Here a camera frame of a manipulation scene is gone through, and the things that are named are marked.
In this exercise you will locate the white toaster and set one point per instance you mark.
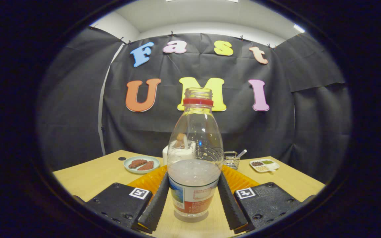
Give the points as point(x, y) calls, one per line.
point(165, 155)

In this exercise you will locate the pale green plate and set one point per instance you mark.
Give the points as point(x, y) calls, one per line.
point(154, 162)

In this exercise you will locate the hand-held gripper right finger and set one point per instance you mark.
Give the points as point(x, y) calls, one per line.
point(232, 206)

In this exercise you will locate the reddish brown meat piece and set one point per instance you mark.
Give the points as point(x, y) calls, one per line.
point(137, 163)
point(147, 166)

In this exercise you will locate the wooden table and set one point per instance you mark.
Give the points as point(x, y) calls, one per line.
point(94, 178)

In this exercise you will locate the small ceiling light panel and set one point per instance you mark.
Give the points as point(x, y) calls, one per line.
point(299, 28)

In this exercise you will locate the clear plastic juice bottle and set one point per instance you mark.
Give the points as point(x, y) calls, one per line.
point(193, 185)

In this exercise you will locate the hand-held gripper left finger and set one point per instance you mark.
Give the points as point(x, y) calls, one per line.
point(157, 206)

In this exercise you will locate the white divided spice dish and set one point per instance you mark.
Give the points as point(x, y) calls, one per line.
point(265, 165)

